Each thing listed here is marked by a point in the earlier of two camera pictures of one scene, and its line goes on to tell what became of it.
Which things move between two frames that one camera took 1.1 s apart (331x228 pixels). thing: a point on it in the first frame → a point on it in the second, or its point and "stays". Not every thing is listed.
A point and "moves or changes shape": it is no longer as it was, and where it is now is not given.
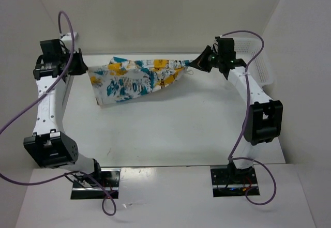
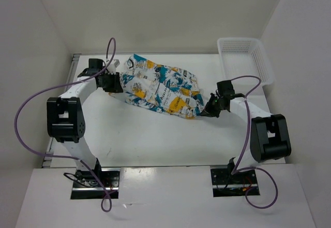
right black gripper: [200, 62] → [208, 110]
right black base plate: [221, 187] stays
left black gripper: [82, 67] → [116, 87]
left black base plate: [89, 190] stays
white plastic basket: [259, 66] stays
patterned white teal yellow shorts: [121, 79] moves or changes shape
